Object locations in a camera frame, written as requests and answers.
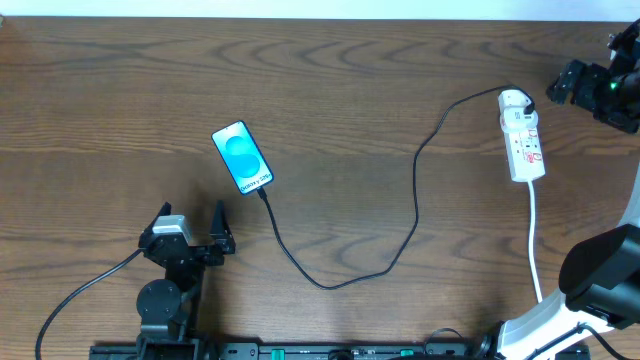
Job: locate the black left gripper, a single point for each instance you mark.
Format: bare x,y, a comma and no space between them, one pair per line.
195,251

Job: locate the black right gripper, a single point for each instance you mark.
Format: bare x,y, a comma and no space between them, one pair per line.
583,82

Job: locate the white power strip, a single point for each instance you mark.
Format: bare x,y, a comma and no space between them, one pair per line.
524,152

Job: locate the blue Galaxy smartphone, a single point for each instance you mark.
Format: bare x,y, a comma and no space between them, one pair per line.
242,157

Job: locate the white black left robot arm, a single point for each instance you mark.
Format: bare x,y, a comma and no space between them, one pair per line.
169,306

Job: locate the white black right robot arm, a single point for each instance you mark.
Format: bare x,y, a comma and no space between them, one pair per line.
598,287

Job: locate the white USB wall charger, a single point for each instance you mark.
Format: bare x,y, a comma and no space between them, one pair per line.
517,111

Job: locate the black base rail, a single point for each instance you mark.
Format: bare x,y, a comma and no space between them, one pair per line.
253,351

